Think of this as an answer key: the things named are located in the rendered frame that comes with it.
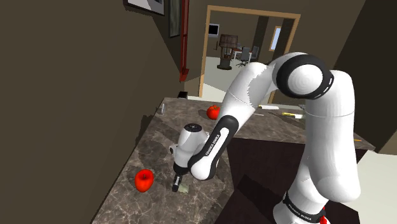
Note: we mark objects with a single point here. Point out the red tomato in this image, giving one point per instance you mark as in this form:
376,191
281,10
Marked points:
212,112

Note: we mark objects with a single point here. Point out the grey office chair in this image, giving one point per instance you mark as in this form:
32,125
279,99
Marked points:
245,56

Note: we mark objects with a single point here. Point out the dark robot stand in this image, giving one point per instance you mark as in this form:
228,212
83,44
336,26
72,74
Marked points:
263,173

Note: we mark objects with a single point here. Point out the bright window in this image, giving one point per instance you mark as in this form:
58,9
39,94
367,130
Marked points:
275,38

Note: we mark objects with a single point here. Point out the wooden door frame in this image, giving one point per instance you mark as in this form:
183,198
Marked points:
205,46

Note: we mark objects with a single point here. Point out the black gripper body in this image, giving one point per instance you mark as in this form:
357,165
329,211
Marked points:
179,171

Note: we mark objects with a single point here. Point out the thin white stick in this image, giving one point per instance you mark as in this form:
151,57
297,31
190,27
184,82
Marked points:
259,114

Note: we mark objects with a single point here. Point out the small black box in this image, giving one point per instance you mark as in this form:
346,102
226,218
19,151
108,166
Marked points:
183,94

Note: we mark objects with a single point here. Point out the brown pedestal furniture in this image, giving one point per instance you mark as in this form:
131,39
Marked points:
227,51

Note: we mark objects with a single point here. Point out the framed wall picture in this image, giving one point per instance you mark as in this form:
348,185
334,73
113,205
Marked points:
147,5

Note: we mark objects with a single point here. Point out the white flat item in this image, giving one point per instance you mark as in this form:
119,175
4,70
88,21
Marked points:
268,107

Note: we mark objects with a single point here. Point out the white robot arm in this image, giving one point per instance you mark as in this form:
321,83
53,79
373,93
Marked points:
328,149

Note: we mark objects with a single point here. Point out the dark narrow wall picture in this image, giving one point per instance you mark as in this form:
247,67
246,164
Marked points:
174,18

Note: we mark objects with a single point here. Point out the red apple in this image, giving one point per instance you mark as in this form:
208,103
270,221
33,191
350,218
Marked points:
144,180

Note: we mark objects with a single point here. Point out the red door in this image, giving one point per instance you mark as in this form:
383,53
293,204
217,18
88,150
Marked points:
185,40

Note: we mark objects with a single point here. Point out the black wall picture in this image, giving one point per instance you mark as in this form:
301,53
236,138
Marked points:
213,29

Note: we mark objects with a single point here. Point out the yellow and white pen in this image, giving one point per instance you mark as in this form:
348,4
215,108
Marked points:
292,115

